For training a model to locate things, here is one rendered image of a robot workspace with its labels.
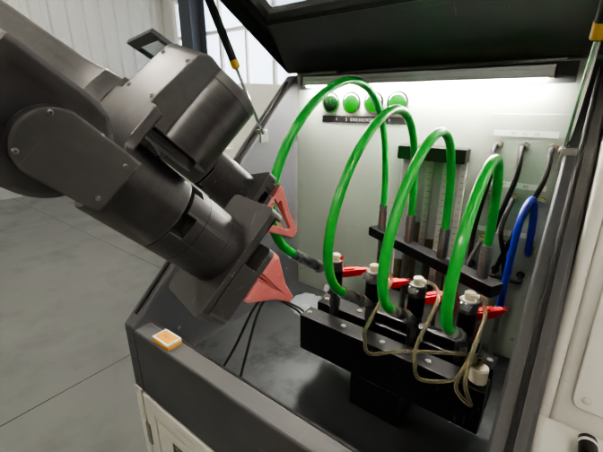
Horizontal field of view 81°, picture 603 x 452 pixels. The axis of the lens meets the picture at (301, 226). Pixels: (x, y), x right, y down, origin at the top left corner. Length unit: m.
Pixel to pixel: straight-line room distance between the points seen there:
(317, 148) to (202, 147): 0.76
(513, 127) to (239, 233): 0.64
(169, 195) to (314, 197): 0.80
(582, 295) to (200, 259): 0.49
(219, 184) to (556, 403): 0.53
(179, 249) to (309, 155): 0.78
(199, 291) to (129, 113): 0.14
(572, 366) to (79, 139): 0.59
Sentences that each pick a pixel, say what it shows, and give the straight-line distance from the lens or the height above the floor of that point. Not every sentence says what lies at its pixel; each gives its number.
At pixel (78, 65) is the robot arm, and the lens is 0.54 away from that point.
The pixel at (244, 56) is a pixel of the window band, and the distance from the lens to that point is 6.45.
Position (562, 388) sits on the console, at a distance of 0.63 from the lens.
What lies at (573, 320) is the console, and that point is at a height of 1.11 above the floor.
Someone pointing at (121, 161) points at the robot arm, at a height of 1.35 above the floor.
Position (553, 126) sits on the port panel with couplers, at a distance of 0.81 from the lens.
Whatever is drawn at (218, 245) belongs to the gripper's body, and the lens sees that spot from 0.27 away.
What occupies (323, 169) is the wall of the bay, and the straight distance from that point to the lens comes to 0.99.
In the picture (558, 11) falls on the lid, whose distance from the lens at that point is 0.75.
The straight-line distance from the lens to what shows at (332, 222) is 0.47.
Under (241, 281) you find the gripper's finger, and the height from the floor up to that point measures 1.25.
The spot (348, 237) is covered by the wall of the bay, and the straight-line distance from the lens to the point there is 1.00.
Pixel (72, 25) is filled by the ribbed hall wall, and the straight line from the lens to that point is 7.38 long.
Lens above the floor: 1.38
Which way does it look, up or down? 19 degrees down
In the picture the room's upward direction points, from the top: straight up
